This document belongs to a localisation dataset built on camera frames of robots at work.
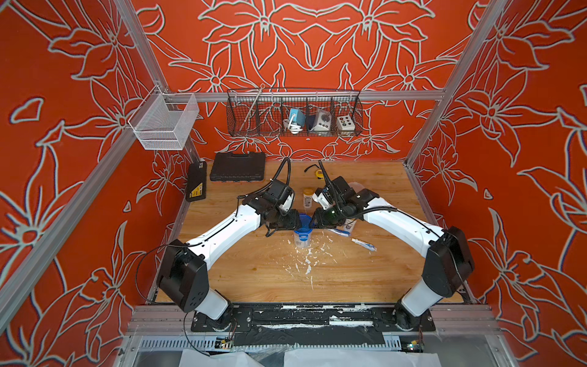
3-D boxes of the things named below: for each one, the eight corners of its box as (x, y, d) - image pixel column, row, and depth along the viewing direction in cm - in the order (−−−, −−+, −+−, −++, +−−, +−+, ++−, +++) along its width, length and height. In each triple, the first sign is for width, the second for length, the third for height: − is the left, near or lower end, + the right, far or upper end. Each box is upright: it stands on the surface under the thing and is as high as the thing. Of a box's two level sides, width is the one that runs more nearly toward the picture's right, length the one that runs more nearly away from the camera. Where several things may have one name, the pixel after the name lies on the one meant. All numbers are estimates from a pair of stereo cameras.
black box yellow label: (185, 202, 105) (183, 199, 103) (189, 165, 121) (187, 162, 119) (205, 199, 107) (204, 196, 105) (207, 162, 122) (206, 159, 120)
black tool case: (210, 184, 112) (207, 178, 108) (218, 158, 124) (215, 151, 120) (263, 184, 112) (262, 178, 108) (266, 158, 124) (265, 151, 120)
